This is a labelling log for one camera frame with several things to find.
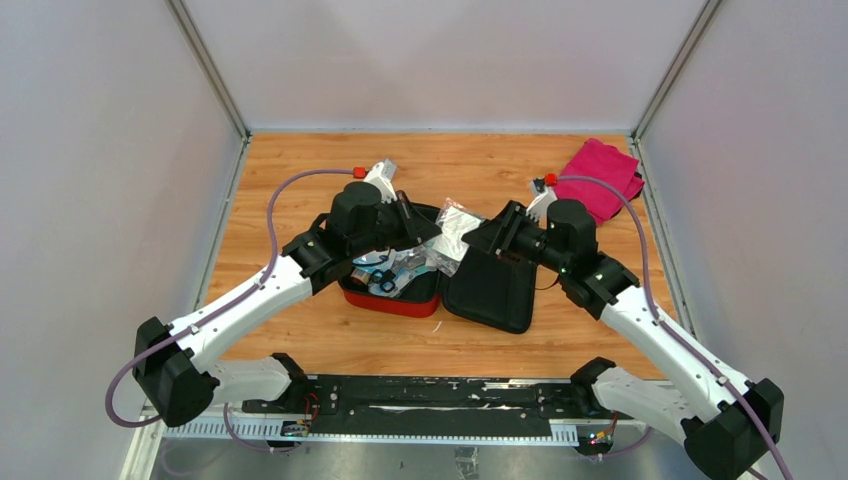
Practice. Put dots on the red black medicine kit case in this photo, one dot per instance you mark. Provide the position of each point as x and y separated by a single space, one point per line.
484 290

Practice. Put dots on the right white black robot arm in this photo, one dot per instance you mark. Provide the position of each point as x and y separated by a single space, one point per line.
725 421

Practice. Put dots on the brown medicine bottle orange cap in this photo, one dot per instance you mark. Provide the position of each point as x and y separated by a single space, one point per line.
361 276

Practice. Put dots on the wrist white camera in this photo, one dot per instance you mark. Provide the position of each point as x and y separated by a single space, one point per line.
544 195
379 175

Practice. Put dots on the black handled scissors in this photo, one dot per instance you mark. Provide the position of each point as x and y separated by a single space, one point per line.
382 283

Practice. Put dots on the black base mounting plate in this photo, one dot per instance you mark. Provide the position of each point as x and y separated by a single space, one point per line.
433 406

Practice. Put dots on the pink folded cloth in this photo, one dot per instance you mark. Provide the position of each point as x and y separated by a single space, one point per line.
605 163

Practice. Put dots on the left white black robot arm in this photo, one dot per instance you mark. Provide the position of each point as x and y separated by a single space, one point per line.
178 365

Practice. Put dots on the blue white mask packet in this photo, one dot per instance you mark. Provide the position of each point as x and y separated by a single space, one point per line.
375 259

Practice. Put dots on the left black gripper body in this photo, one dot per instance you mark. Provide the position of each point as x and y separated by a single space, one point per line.
388 231

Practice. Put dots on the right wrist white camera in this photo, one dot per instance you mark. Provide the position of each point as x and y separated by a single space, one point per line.
544 195

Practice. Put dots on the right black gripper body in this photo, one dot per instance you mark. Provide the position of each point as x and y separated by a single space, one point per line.
526 238

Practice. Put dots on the clear bag teal header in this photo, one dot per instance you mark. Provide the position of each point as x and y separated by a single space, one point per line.
412 263

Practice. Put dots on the clear bag white gauze pad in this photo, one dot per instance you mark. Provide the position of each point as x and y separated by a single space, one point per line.
446 251

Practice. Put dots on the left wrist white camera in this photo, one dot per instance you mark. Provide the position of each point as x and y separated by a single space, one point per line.
379 175

